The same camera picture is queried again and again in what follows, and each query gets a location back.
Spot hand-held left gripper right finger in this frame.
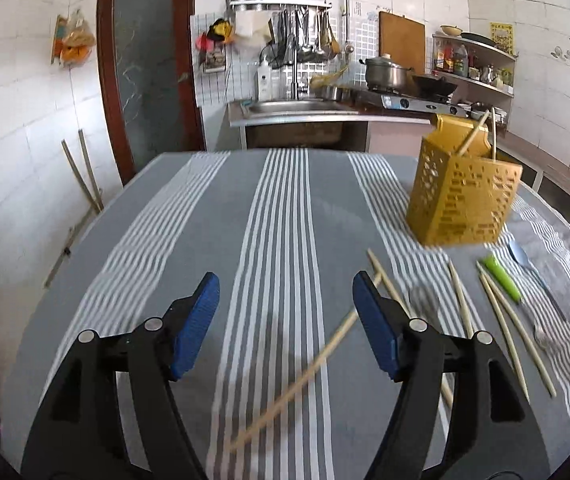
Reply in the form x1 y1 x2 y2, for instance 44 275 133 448
352 271 552 480

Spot metal wall rack shelf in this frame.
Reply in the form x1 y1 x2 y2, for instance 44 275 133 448
229 0 332 12

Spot kitchen counter with cabinets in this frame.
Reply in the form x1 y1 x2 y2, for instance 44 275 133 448
227 87 570 258

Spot white corner shelf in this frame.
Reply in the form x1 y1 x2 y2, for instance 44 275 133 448
431 31 519 99

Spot metal spoon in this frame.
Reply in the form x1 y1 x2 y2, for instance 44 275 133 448
507 239 568 318

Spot gas stove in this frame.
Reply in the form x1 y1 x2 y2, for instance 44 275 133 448
365 87 472 119

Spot white hanging cloth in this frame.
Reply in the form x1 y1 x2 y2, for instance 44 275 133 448
234 10 274 40

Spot wooden door with frosted glass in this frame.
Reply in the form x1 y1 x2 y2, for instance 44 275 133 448
96 0 206 187

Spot steel sink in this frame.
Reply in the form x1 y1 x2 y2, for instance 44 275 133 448
229 98 362 127

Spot colourful hanging cloths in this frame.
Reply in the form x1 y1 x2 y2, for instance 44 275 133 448
196 17 236 75

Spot yellow perforated utensil holder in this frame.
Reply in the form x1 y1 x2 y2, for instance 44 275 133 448
406 112 524 247

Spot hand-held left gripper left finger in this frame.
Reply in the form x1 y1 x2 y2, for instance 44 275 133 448
20 272 222 480

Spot hanging metal ladles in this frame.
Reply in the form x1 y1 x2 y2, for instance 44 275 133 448
269 7 342 67

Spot green handled utensil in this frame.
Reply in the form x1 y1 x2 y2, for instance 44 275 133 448
481 254 523 305

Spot grey striped tablecloth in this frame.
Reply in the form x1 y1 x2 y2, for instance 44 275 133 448
2 149 570 480

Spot yellow wall poster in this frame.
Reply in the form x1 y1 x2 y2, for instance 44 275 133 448
489 22 515 56

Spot white soap bottle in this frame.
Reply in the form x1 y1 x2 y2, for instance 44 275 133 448
257 57 274 102

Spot metal wall pipe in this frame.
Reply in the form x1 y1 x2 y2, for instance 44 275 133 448
342 0 356 57

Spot black wok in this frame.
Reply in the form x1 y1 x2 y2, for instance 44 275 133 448
411 74 459 99

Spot steel faucet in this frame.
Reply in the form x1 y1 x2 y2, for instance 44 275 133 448
260 39 312 101

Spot wooden pole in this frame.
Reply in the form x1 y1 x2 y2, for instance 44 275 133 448
61 139 102 215
78 129 104 211

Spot steel pot with lid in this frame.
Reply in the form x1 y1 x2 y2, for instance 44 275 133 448
359 54 414 92

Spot hanging plastic bag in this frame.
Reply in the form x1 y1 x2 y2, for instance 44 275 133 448
51 9 96 68

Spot rectangular wooden cutting board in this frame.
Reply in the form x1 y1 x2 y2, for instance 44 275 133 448
378 11 427 74

